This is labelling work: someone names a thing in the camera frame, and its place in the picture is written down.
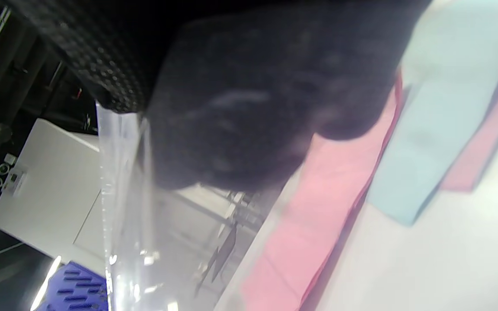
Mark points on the person's right hand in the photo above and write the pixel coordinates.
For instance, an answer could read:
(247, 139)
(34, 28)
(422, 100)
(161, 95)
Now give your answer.
(253, 86)

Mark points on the light pink paper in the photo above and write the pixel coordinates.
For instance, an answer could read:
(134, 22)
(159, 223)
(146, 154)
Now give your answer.
(318, 207)

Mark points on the light blue paper stack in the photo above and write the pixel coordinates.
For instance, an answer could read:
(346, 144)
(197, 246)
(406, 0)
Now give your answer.
(478, 151)

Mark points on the blue perforated file rack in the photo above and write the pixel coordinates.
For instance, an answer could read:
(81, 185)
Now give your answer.
(76, 289)

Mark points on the ceiling light strip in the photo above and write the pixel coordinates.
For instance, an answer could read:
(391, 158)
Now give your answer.
(46, 280)

